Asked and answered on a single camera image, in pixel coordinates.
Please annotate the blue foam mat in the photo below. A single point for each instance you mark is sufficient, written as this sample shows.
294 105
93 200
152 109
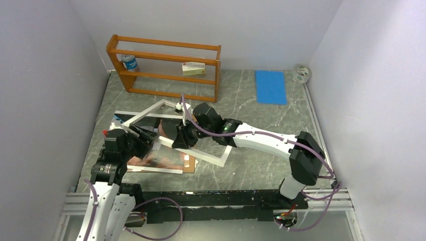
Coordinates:
270 87

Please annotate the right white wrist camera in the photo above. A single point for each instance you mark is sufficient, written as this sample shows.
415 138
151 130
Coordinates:
179 107

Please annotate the brown cardboard backing board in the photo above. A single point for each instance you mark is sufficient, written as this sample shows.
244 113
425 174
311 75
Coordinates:
163 160

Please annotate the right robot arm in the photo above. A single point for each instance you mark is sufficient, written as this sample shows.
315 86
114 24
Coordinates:
305 156

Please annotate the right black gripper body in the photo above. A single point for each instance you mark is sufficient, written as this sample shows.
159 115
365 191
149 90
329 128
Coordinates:
189 133

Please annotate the blue white small jar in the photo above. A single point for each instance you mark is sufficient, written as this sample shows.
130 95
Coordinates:
129 61

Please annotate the printed photo of people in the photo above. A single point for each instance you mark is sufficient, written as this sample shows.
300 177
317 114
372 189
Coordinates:
164 127

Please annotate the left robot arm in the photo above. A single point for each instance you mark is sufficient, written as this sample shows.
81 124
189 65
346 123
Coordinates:
110 199

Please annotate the small white green box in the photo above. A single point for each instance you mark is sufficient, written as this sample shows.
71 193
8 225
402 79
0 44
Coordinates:
192 68

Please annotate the wooden picture frame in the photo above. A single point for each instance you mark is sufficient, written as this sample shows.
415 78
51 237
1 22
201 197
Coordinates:
198 154

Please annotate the orange wooden shelf rack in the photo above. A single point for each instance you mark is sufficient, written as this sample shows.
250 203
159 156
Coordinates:
161 60

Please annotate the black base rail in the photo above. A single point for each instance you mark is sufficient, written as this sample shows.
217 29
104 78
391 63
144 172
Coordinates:
261 205

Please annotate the clear tape roll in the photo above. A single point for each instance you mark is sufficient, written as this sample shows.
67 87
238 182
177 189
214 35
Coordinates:
301 74

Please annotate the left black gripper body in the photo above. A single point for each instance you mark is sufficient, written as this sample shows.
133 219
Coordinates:
142 142

